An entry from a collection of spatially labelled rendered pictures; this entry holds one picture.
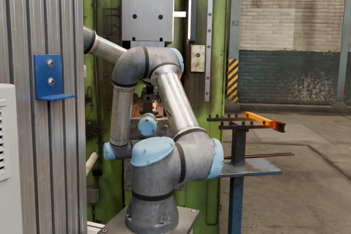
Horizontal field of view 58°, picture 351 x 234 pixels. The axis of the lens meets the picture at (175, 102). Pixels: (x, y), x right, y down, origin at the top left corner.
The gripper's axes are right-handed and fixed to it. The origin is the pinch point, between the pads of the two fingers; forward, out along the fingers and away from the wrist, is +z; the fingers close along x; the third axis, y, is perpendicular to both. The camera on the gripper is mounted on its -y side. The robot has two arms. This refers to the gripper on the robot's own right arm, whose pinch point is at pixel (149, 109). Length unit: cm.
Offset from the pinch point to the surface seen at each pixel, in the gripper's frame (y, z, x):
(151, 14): -51, 27, 0
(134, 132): 17.2, 21.8, -9.5
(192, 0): -62, 37, 25
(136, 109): 4.3, 27.7, -9.0
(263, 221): 100, 70, 88
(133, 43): -34.8, 27.2, -10.2
